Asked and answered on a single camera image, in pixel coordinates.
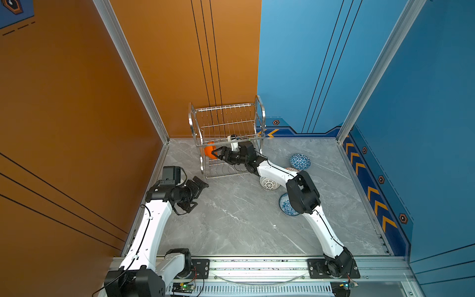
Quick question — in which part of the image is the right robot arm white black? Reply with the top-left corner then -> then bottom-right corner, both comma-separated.
212,142 -> 361,278

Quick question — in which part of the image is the white brown patterned bowl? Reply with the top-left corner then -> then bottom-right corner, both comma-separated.
259,176 -> 280,191

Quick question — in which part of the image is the small right circuit board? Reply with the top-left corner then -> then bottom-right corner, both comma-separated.
340,282 -> 359,291

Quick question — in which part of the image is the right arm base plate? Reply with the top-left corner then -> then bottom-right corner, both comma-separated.
307,258 -> 361,279

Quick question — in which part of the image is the blue white floral bowl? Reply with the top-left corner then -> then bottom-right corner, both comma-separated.
278,193 -> 299,217

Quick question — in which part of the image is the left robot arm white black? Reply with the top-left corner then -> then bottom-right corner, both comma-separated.
103,176 -> 209,297

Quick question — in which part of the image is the dark blue patterned bowl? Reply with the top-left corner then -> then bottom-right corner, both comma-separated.
289,153 -> 311,171

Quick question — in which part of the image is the orange plastic bowl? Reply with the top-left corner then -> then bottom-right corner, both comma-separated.
204,141 -> 218,160

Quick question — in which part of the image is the aluminium front rail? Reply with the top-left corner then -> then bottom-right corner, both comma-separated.
96,255 -> 426,297

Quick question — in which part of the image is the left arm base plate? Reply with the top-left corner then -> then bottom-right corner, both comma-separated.
175,258 -> 210,280

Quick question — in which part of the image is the green circuit board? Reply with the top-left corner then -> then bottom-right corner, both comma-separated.
171,283 -> 196,295

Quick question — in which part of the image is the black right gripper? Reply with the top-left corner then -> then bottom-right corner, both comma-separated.
211,147 -> 249,166

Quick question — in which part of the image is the steel two-tier dish rack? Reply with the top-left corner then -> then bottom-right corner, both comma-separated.
188,95 -> 266,179

